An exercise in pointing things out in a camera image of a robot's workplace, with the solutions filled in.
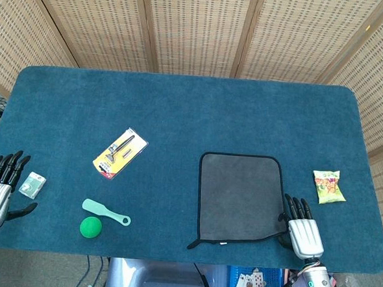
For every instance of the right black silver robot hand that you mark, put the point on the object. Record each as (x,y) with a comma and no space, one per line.
(304,236)

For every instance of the grey cloth mat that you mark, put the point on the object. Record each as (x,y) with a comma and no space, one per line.
(240,198)

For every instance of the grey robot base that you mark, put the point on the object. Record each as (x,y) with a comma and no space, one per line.
(157,279)

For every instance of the small green white tissue pack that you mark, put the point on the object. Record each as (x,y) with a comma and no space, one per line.
(32,185)

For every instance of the blue plastic crate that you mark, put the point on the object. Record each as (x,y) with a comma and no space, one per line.
(272,278)

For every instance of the green yellow snack bag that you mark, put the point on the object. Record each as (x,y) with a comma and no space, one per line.
(329,187)

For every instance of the red pip playing card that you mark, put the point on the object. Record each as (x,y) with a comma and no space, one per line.
(259,281)

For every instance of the green foam ball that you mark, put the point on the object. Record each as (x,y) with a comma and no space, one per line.
(90,227)

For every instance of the mint green plastic shoehorn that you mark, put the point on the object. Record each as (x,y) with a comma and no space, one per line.
(98,209)

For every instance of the razor in yellow blister pack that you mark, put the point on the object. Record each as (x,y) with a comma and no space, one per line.
(119,153)

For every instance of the blue carpet table mat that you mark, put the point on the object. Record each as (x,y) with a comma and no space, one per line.
(180,116)

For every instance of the bamboo folding screen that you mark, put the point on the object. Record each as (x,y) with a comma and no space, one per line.
(198,30)

